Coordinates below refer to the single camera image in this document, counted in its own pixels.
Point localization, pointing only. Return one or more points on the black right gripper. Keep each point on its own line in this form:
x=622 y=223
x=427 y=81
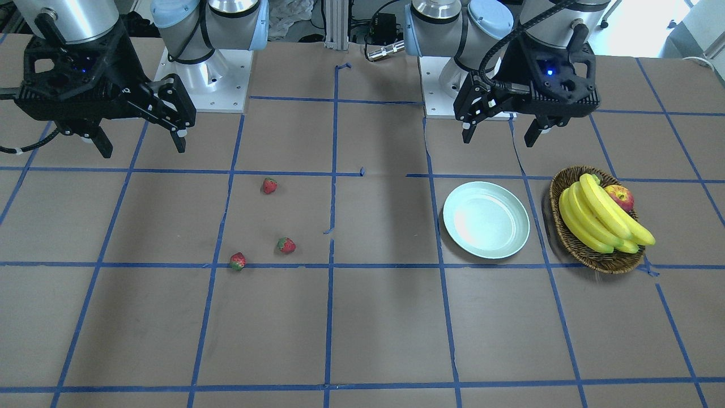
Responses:
x=120 y=63

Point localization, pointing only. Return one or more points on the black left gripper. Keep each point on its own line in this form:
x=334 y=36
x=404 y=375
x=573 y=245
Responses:
x=514 y=63

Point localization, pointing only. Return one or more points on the red strawberry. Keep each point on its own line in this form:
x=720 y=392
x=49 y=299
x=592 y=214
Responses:
x=237 y=261
x=269 y=185
x=285 y=245

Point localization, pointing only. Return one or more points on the light green plate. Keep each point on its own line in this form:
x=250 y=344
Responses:
x=486 y=220

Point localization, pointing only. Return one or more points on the yellow banana bunch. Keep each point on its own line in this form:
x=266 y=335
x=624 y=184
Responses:
x=598 y=222

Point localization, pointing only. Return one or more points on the red yellow apple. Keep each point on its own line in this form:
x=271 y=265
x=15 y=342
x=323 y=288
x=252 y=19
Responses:
x=621 y=196

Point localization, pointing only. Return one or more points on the woven wicker basket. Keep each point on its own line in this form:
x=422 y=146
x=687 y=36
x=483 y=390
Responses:
x=561 y=238

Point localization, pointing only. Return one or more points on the aluminium frame post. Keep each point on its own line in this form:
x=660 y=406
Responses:
x=336 y=22

